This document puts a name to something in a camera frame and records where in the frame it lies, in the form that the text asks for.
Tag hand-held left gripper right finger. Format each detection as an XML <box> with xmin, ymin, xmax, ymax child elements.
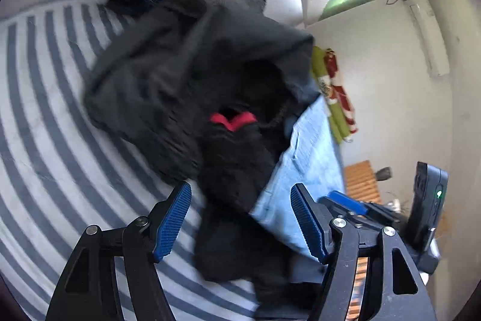
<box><xmin>290</xmin><ymin>183</ymin><xmax>438</xmax><ymax>321</ymax></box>

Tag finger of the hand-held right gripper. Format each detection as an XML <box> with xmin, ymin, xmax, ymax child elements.
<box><xmin>363</xmin><ymin>201</ymin><xmax>409</xmax><ymax>228</ymax></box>
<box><xmin>319</xmin><ymin>190</ymin><xmax>377</xmax><ymax>220</ymax></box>

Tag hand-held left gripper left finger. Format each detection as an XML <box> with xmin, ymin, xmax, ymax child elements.
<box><xmin>45</xmin><ymin>181</ymin><xmax>193</xmax><ymax>321</ymax></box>

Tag light blue jeans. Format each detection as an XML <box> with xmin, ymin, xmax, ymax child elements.
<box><xmin>250</xmin><ymin>94</ymin><xmax>346</xmax><ymax>263</ymax></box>

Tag black garment with red trim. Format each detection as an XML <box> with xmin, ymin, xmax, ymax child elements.
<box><xmin>193</xmin><ymin>110</ymin><xmax>327</xmax><ymax>319</ymax></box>

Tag potted plant in pale pot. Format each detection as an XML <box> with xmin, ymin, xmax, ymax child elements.
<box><xmin>387</xmin><ymin>191</ymin><xmax>412</xmax><ymax>214</ymax></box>

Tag red floral folded blanket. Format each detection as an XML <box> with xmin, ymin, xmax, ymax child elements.
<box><xmin>324</xmin><ymin>48</ymin><xmax>359</xmax><ymax>135</ymax></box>

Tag dark grey pants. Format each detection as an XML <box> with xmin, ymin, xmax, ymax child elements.
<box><xmin>278</xmin><ymin>73</ymin><xmax>322</xmax><ymax>119</ymax></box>

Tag blue white striped bed quilt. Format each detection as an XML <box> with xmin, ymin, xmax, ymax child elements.
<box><xmin>0</xmin><ymin>0</ymin><xmax>264</xmax><ymax>321</ymax></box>

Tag white air conditioner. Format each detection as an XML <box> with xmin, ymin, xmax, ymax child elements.
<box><xmin>408</xmin><ymin>2</ymin><xmax>450</xmax><ymax>78</ymax></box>

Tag charcoal knit garment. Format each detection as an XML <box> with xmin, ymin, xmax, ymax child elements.
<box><xmin>82</xmin><ymin>0</ymin><xmax>316</xmax><ymax>186</ymax></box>

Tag wooden slatted bed rail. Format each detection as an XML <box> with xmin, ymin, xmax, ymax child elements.
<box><xmin>344</xmin><ymin>161</ymin><xmax>384</xmax><ymax>321</ymax></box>

